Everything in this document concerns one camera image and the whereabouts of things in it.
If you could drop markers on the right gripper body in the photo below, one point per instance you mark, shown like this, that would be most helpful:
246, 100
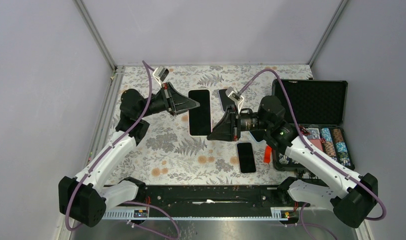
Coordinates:
236, 123

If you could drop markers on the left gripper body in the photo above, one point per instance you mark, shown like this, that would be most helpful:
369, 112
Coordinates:
167, 98

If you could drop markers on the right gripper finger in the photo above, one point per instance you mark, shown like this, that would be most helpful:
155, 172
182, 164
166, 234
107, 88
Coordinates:
221, 134
228, 120

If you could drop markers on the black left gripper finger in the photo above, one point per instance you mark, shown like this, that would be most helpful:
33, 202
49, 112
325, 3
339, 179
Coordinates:
180, 101
181, 110

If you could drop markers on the large black smartphone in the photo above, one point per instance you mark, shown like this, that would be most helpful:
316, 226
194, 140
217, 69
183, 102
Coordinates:
199, 118

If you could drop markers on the phone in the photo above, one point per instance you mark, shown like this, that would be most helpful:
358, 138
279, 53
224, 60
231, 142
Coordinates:
246, 158
225, 101

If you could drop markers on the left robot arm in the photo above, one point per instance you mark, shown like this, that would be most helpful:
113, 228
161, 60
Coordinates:
84, 197

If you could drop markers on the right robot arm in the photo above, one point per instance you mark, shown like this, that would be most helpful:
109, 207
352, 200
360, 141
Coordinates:
346, 193

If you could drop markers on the phone in lavender case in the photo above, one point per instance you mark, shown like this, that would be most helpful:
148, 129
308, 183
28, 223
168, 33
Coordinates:
225, 101

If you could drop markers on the black poker chip case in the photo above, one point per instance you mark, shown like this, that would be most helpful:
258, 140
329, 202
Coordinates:
318, 106

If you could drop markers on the floral tablecloth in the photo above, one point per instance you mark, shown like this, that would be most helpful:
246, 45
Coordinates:
169, 155

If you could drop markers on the red plastic piece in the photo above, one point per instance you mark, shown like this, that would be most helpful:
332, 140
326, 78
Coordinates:
267, 155

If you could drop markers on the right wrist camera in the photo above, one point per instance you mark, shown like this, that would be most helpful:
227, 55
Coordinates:
235, 97

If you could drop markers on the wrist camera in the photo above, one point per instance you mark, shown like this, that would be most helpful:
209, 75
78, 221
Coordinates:
235, 97
160, 73

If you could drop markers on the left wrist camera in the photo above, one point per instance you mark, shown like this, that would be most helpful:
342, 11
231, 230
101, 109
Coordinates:
160, 73

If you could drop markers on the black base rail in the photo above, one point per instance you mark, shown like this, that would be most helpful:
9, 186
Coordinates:
214, 201

